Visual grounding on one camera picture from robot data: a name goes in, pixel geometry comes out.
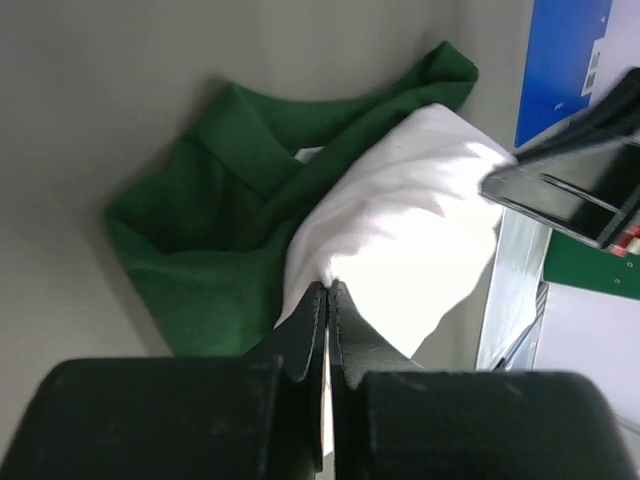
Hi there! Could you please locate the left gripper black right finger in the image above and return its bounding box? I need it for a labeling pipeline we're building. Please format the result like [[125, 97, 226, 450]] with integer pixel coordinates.
[[327, 283, 637, 479]]

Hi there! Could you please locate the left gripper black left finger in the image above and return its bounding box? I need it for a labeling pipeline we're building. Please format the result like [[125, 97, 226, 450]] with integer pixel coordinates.
[[1, 283, 327, 479]]

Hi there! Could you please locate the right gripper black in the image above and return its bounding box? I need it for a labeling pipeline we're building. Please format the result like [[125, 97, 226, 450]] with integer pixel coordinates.
[[481, 68, 639, 250]]

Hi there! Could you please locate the white green raglan t-shirt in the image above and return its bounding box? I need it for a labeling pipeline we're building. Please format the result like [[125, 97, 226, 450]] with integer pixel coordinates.
[[104, 42, 512, 356]]

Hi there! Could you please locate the green lever arch binder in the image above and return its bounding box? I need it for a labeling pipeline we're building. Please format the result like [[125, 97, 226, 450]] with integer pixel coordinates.
[[543, 233, 640, 300]]

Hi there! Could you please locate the blue plastic folder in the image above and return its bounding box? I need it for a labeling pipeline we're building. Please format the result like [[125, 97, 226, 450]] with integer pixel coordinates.
[[515, 0, 612, 147]]

